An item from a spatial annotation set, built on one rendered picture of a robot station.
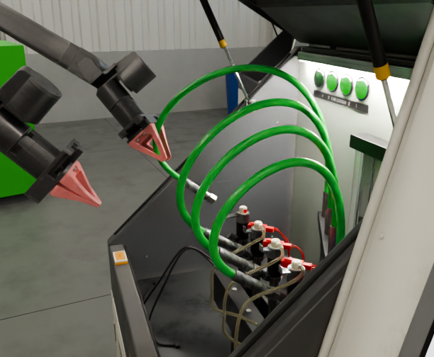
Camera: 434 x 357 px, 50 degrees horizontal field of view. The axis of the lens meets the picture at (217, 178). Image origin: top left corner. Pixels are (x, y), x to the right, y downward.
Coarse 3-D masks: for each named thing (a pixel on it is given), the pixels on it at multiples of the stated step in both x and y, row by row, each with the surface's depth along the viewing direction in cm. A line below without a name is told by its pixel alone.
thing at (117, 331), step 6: (114, 306) 127; (114, 312) 130; (114, 318) 133; (114, 324) 133; (114, 330) 134; (120, 330) 117; (120, 336) 118; (120, 342) 120; (120, 348) 122; (120, 354) 125
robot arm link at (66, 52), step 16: (0, 16) 104; (16, 16) 103; (16, 32) 103; (32, 32) 102; (48, 32) 102; (32, 48) 103; (48, 48) 101; (64, 48) 100; (80, 48) 99; (64, 64) 100; (96, 64) 99
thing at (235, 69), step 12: (216, 72) 94; (228, 72) 94; (276, 72) 94; (192, 84) 95; (300, 84) 95; (180, 96) 96; (312, 96) 96; (168, 108) 97; (312, 108) 98; (324, 120) 98; (168, 168) 101; (324, 192) 104
